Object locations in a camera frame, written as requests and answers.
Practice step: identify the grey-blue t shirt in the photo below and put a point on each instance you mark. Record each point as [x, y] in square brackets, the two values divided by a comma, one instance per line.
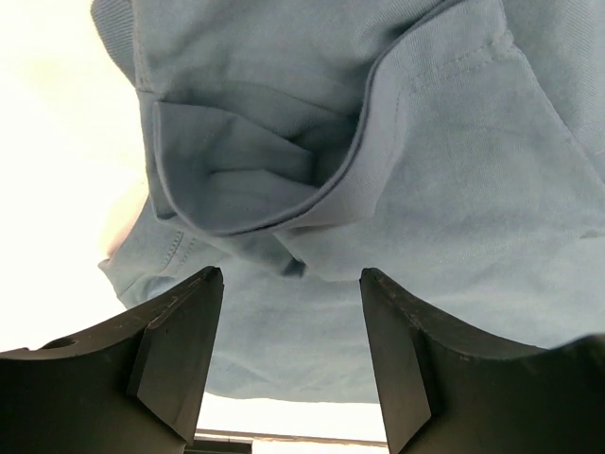
[457, 146]

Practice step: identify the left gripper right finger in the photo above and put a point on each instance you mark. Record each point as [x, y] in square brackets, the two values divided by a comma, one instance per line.
[445, 386]

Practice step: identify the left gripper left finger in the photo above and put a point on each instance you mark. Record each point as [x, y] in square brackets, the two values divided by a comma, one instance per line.
[132, 384]

